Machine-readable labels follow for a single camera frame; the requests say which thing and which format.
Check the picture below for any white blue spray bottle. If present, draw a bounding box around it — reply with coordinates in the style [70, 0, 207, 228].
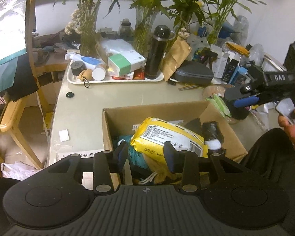
[64, 52, 104, 69]

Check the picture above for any brown cardboard box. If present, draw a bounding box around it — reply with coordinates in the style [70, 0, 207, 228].
[101, 100, 248, 185]

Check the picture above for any black plastic bag roll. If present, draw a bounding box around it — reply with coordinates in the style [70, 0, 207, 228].
[202, 121, 224, 151]

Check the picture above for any white capped pill bottle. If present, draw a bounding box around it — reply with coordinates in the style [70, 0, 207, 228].
[92, 64, 106, 81]

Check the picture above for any red packet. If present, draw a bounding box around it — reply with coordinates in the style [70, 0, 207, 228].
[108, 70, 145, 80]

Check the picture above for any bamboo plant vase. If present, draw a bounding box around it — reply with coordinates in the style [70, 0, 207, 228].
[168, 0, 206, 32]
[130, 0, 168, 55]
[203, 0, 266, 45]

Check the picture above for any yellow wipes pack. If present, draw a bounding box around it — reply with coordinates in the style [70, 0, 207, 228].
[130, 117, 208, 163]

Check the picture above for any teal mesh bath sponge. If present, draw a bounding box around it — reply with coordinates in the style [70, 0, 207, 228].
[112, 135, 148, 169]

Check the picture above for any white plastic wrapped package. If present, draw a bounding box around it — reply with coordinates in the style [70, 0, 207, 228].
[100, 39, 134, 56]

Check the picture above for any wooden chair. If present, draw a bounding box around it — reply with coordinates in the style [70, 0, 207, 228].
[0, 0, 51, 169]

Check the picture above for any green white tissue box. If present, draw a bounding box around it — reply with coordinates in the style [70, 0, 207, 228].
[108, 50, 145, 76]

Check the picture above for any grey zippered hard case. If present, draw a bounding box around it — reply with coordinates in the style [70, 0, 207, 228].
[173, 60, 214, 86]

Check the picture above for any black round speaker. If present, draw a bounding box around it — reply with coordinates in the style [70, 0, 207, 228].
[70, 61, 86, 76]

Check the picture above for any white plastic tray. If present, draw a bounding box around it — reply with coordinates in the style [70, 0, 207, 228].
[66, 61, 165, 85]

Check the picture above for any black product box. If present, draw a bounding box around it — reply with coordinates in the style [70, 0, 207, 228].
[222, 59, 239, 83]

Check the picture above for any tan leather keychain pouch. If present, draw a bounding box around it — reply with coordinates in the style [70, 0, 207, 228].
[79, 69, 93, 89]

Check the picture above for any green wipes pack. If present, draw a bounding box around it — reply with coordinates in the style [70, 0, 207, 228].
[205, 94, 231, 118]

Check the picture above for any brown paper bag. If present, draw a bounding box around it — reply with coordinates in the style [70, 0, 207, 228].
[161, 37, 191, 82]

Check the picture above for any beige burlap cloth pouch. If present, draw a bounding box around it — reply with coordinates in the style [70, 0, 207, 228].
[142, 154, 182, 184]

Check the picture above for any silver foil bag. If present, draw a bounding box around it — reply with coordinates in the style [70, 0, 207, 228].
[0, 0, 27, 65]

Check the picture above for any bamboo plant in vase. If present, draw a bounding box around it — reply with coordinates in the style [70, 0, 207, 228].
[53, 0, 121, 57]

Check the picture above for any black thermos bottle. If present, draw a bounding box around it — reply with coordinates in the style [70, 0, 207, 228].
[144, 25, 174, 79]

